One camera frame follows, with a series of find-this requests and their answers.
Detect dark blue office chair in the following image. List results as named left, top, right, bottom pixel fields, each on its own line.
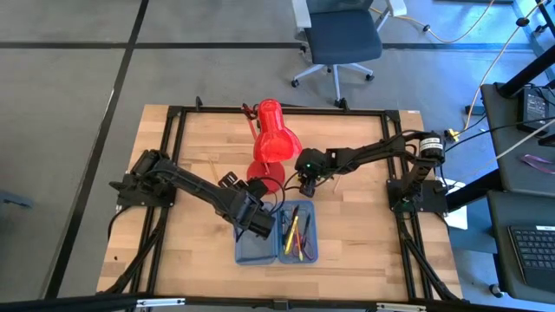
left=290, top=0, right=408, bottom=107

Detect yellow extension cable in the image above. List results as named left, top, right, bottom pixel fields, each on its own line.
left=370, top=0, right=498, bottom=44

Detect dark grey desk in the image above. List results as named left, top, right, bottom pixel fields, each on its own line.
left=486, top=190, right=555, bottom=304
left=480, top=81, right=555, bottom=198

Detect white paper sheet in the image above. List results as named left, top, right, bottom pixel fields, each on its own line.
left=444, top=205, right=469, bottom=231

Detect black desk leg bar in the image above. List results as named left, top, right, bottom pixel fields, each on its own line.
left=446, top=171, right=504, bottom=211

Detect red desk lamp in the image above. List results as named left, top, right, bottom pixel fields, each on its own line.
left=241, top=98, right=304, bottom=195

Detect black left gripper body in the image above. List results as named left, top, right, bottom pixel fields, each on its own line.
left=219, top=170, right=278, bottom=239

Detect black power adapter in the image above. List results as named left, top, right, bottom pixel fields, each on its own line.
left=516, top=88, right=550, bottom=133

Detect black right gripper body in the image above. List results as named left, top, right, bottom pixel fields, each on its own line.
left=296, top=148, right=327, bottom=199

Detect black diagonal pole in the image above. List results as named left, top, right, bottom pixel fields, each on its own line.
left=496, top=45, right=555, bottom=99

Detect blue pen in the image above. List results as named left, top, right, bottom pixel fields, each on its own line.
left=301, top=212, right=312, bottom=246

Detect black keyboard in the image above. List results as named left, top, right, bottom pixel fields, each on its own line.
left=506, top=224, right=555, bottom=294

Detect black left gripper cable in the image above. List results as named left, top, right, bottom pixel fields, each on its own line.
left=255, top=175, right=287, bottom=218

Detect white cable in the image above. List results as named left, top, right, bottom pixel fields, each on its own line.
left=463, top=129, right=555, bottom=177

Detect blue floor object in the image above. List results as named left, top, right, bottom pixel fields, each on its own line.
left=0, top=190, right=34, bottom=209

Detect black aluminium table frame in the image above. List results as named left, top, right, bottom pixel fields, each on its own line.
left=101, top=97, right=463, bottom=304

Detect blue plastic pencil box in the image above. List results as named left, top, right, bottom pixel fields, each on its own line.
left=234, top=198, right=320, bottom=266

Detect black beam silver brackets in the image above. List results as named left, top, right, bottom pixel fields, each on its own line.
left=0, top=294, right=555, bottom=312

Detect pink ribbon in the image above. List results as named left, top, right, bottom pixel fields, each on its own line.
left=519, top=153, right=555, bottom=175

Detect beige cable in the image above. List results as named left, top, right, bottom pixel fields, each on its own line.
left=463, top=0, right=548, bottom=131

